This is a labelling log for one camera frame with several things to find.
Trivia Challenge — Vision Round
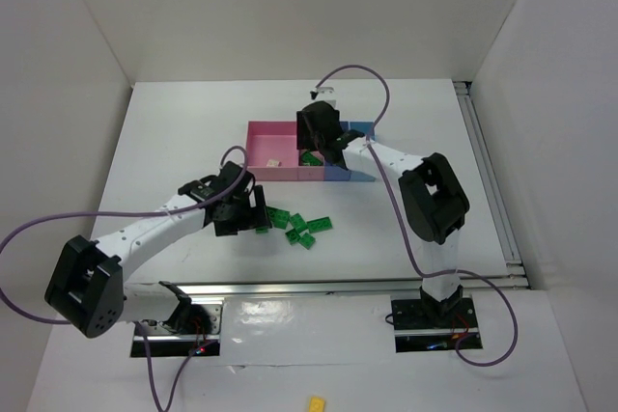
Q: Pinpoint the green lego long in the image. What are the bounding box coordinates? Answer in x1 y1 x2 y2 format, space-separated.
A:
299 151 323 167
267 206 290 222
307 216 333 233

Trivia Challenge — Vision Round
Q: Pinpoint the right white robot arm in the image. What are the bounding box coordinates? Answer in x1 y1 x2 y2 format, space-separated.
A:
296 101 470 316

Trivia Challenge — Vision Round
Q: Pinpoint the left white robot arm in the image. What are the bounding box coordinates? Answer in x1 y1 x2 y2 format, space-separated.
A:
44 161 271 339

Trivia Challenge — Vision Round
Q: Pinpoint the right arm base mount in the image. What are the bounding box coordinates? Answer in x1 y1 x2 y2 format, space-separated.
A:
383 290 483 353

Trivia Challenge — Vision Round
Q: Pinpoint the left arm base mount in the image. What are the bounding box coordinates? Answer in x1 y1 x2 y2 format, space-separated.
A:
139 281 223 358

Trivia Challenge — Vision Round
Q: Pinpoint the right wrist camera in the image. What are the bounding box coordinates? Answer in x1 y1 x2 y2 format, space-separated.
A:
310 87 336 107

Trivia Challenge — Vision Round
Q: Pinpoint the aluminium rail right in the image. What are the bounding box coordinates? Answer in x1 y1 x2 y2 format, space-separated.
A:
453 81 530 288

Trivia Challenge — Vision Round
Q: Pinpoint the aluminium rail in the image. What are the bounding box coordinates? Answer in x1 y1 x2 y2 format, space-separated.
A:
453 81 530 288
125 277 435 297

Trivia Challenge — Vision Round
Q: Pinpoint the aluminium rail front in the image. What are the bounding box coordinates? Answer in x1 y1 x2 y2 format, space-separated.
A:
125 277 435 297

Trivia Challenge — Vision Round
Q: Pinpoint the yellow lego brick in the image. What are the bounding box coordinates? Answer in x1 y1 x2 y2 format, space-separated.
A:
306 396 326 412

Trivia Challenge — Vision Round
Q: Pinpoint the small pink bin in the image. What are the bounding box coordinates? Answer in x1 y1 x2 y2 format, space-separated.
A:
297 150 324 181

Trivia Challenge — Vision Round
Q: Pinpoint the large pink bin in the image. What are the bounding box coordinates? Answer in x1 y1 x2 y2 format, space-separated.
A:
245 121 298 181

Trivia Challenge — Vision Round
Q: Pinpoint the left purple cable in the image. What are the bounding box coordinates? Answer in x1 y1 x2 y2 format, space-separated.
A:
0 145 250 412

